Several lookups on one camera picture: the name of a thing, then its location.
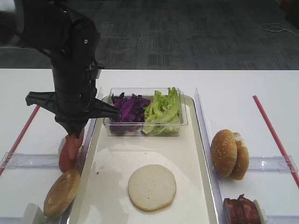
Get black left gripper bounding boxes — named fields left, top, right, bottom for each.
left=25, top=62, right=120, bottom=138

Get red tomato slice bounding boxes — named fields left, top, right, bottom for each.
left=67, top=129, right=85, bottom=168
left=58, top=135, right=73, bottom=173

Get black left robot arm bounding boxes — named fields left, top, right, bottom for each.
left=0, top=0, right=120, bottom=137

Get green lettuce leaves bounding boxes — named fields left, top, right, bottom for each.
left=142, top=87, right=181, bottom=136

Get stack of meat patties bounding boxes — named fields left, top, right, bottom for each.
left=223, top=194, right=262, bottom=224

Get white pusher block patties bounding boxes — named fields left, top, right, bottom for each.
left=253, top=199, right=269, bottom=224

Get purple cabbage leaves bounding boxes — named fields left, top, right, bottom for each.
left=110, top=92, right=150, bottom=135

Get left red strip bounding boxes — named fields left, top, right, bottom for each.
left=0, top=106, right=40, bottom=175

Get red strip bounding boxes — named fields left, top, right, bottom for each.
left=0, top=106, right=40, bottom=175
left=252, top=95, right=299, bottom=187

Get toasted bun half left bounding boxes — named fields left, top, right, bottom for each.
left=43, top=169, right=80, bottom=218

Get clear plastic salad container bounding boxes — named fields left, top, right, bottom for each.
left=103, top=87, right=188, bottom=136

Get silver metal tray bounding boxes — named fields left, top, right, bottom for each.
left=59, top=97, right=216, bottom=224

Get white pusher block left bun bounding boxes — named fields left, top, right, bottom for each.
left=21, top=203, right=47, bottom=224

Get white bun bottom on tray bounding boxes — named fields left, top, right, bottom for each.
left=128, top=164, right=177, bottom=211

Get sesame bun top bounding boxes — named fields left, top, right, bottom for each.
left=211, top=129, right=237, bottom=177

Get plain bun half right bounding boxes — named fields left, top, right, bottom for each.
left=229, top=133, right=249, bottom=181

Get right red strip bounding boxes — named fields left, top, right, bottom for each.
left=252, top=95, right=299, bottom=187

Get left clear long rail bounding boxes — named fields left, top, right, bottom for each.
left=76, top=119, right=97, bottom=175

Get clear long rail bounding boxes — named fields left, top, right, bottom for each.
left=194, top=88, right=228, bottom=224
left=76, top=119, right=97, bottom=175

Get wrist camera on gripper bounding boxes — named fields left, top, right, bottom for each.
left=87, top=61, right=105, bottom=80

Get upper left clear cross rail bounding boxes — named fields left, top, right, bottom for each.
left=0, top=152, right=59, bottom=169

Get clear cross rail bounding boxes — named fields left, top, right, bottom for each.
left=0, top=217, right=22, bottom=224
left=248, top=155, right=298, bottom=173
left=0, top=152, right=59, bottom=169
left=267, top=215, right=299, bottom=224

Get lower left clear cross rail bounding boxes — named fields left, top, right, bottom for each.
left=0, top=217, right=22, bottom=224

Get right clear long rail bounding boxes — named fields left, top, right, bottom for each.
left=194, top=88, right=228, bottom=224

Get upper right clear cross rail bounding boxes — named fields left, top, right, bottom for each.
left=248, top=155, right=298, bottom=173

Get lower right clear cross rail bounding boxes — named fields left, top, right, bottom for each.
left=267, top=215, right=299, bottom=224

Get white cable on floor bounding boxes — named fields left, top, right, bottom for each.
left=261, top=23, right=299, bottom=38

